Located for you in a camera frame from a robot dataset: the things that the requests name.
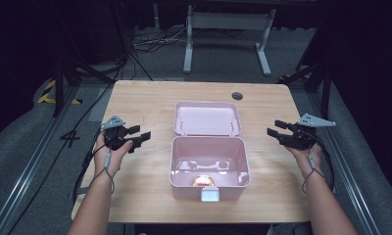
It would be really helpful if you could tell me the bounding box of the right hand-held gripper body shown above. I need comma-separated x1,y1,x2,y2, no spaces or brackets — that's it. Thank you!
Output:
280,113,337,151

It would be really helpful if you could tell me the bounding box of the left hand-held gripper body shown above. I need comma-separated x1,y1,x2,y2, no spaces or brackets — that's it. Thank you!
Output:
100,115,135,152

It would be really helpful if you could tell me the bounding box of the pink storage box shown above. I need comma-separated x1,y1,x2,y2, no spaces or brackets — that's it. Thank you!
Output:
169,101,252,203

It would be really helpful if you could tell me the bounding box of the round yellow red-labelled item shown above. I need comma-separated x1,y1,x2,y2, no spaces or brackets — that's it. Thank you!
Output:
192,174,217,188

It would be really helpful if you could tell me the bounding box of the person's right hand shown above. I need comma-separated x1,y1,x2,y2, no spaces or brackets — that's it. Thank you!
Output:
284,142,323,179

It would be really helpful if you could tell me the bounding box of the person's left hand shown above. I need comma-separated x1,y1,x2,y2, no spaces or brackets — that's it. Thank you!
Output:
93,129,134,179

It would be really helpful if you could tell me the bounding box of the black metal stand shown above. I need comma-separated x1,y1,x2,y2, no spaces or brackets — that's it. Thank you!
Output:
278,19,334,120
51,0,133,118

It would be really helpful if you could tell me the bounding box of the yellow black hazard tape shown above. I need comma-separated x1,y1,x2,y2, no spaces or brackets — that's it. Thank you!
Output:
36,79,84,106

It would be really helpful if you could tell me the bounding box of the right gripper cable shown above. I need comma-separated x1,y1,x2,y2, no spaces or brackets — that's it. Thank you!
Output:
301,131,336,194

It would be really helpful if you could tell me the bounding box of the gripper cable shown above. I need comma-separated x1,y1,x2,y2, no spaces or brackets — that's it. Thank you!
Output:
301,131,336,194
72,128,116,205

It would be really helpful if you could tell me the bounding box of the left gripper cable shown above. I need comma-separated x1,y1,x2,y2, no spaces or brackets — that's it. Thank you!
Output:
72,128,116,205

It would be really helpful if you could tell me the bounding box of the aluminium floor rail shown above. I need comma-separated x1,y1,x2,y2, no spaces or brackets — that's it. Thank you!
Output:
310,92,389,235
0,87,79,235

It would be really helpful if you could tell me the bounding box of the bundle of floor cables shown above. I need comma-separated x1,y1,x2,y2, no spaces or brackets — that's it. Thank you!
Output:
119,25,188,81

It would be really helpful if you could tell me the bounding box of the white metal table frame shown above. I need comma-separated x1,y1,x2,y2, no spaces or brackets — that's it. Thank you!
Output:
182,4,277,76

